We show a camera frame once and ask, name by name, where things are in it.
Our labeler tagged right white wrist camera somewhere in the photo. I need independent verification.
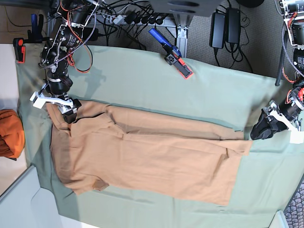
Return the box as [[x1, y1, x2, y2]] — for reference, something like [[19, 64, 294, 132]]
[[30, 92, 48, 109]]

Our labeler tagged blue clamp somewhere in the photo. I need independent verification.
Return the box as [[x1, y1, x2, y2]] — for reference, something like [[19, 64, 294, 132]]
[[13, 14, 49, 64], [149, 28, 193, 79]]

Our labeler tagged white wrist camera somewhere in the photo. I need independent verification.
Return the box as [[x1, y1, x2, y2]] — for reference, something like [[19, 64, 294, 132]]
[[30, 92, 48, 109], [289, 130, 304, 144]]

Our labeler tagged tan orange T-shirt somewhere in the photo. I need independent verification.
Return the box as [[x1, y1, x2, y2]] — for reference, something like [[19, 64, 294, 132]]
[[47, 101, 252, 205]]

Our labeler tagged green table cloth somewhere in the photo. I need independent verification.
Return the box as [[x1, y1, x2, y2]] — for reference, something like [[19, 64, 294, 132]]
[[16, 44, 304, 228]]

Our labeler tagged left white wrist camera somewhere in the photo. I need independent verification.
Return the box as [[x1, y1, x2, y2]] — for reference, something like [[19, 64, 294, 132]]
[[289, 130, 304, 144]]

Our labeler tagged aluminium frame bracket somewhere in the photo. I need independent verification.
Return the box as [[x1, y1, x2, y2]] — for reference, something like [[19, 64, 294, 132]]
[[166, 13, 193, 57]]

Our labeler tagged blue clamp at left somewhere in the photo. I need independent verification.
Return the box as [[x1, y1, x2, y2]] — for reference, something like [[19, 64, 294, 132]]
[[13, 14, 49, 64]]

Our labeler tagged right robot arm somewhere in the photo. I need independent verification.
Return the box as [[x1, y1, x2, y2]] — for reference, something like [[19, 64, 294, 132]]
[[31, 0, 100, 124]]

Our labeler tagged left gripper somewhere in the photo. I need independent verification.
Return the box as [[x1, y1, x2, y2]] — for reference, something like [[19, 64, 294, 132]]
[[250, 87, 304, 140]]

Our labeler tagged folded orange cloth pile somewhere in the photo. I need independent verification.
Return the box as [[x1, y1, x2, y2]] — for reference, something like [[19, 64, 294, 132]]
[[0, 109, 25, 161]]

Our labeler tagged black power adapter pair right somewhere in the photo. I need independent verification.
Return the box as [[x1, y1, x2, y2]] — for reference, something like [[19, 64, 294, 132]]
[[225, 8, 241, 44]]

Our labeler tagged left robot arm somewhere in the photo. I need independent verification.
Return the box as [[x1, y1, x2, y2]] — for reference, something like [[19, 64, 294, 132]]
[[250, 0, 304, 144]]

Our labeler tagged black power adapter pair left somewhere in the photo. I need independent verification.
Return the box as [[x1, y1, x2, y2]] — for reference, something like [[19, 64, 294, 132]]
[[209, 12, 225, 49]]

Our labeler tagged white plastic bin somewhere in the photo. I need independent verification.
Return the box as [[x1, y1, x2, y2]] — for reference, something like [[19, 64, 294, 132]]
[[0, 166, 63, 228]]

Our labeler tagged black power adapter pair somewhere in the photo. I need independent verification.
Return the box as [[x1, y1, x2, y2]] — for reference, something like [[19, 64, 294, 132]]
[[209, 12, 225, 49], [225, 8, 241, 44]]

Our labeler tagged blue clamp at centre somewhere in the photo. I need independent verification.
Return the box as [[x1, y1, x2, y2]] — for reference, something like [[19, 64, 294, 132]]
[[149, 28, 193, 79]]

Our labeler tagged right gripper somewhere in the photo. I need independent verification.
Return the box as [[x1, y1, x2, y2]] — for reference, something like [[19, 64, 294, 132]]
[[43, 72, 81, 124]]

